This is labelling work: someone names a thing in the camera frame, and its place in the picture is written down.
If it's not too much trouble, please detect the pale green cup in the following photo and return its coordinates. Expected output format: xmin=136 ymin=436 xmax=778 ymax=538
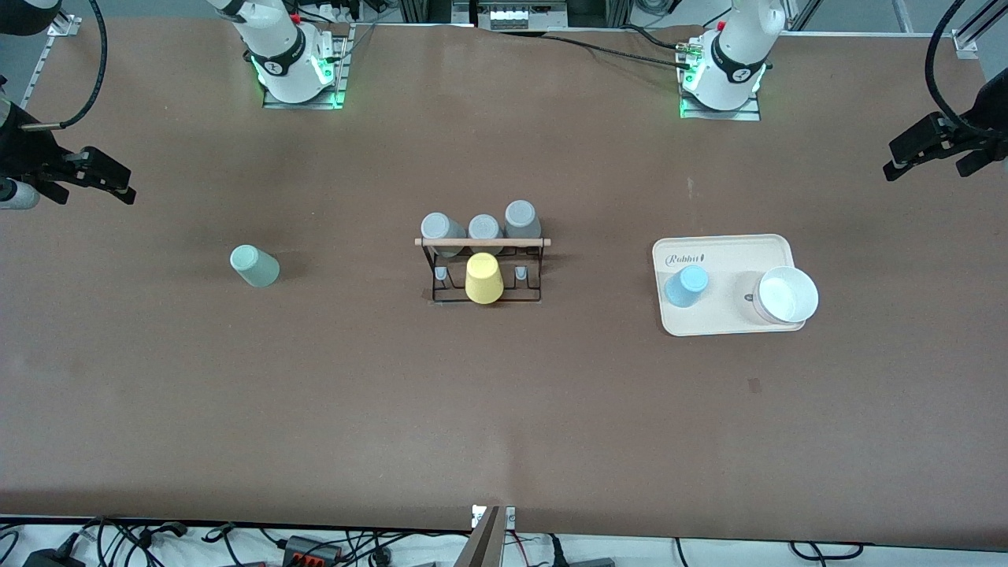
xmin=230 ymin=245 xmax=280 ymax=288

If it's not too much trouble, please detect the light blue cup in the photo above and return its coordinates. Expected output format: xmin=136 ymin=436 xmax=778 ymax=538
xmin=665 ymin=265 xmax=710 ymax=309

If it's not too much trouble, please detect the white bowl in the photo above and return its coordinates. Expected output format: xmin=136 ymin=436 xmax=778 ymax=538
xmin=752 ymin=266 xmax=820 ymax=325

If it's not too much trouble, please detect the cream plastic tray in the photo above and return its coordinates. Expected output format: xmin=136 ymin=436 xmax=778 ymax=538
xmin=652 ymin=234 xmax=808 ymax=337

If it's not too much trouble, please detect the grey cup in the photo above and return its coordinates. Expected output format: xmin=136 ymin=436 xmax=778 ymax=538
xmin=469 ymin=214 xmax=503 ymax=257
xmin=421 ymin=213 xmax=467 ymax=258
xmin=504 ymin=200 xmax=543 ymax=241

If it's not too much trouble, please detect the yellow cup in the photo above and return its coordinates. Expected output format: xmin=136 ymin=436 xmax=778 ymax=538
xmin=465 ymin=252 xmax=505 ymax=305

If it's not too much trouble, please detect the black orange terminal block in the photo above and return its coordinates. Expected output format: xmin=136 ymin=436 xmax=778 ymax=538
xmin=282 ymin=535 xmax=344 ymax=567

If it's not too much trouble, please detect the white power strip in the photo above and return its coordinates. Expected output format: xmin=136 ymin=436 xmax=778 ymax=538
xmin=488 ymin=2 xmax=566 ymax=31

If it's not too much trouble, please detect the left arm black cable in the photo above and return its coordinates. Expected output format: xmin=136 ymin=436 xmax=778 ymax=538
xmin=925 ymin=0 xmax=971 ymax=136

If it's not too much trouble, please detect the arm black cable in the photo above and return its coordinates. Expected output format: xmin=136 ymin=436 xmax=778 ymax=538
xmin=925 ymin=0 xmax=971 ymax=136
xmin=59 ymin=0 xmax=108 ymax=132

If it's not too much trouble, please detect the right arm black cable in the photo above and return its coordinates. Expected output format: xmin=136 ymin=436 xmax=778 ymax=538
xmin=59 ymin=0 xmax=108 ymax=132

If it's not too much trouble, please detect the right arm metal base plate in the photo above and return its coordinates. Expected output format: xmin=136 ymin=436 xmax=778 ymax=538
xmin=262 ymin=24 xmax=353 ymax=109

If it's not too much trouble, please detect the black table cable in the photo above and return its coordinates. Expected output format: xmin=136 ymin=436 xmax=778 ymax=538
xmin=542 ymin=25 xmax=698 ymax=70

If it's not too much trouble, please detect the black wire cup rack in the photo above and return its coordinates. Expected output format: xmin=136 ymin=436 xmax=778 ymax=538
xmin=415 ymin=236 xmax=552 ymax=305

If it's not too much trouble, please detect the black cable loop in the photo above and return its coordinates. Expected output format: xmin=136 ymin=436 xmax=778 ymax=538
xmin=790 ymin=541 xmax=865 ymax=561

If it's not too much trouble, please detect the grey metal post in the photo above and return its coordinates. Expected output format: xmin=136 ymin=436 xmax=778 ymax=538
xmin=453 ymin=506 xmax=505 ymax=567

